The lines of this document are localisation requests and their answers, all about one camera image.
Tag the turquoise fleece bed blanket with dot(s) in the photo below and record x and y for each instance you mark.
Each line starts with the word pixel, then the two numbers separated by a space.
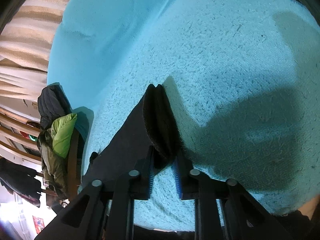
pixel 242 78

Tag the green olive puffer jacket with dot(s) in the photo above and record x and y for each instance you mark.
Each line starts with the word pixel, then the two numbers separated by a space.
pixel 54 144

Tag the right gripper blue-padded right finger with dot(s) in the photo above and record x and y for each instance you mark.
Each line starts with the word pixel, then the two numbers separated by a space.
pixel 224 209

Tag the dark clothes hanging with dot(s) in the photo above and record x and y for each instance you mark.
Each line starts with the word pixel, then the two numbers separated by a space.
pixel 21 180

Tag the black knit pants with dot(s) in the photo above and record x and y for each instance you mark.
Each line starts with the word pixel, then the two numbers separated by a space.
pixel 148 138

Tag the black jacket on bed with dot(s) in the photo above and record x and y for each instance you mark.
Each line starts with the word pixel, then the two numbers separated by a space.
pixel 52 104

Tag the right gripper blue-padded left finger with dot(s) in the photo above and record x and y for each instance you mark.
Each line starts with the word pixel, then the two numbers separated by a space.
pixel 104 209

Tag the beige striped curtain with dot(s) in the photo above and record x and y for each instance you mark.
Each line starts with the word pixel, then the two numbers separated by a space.
pixel 26 42

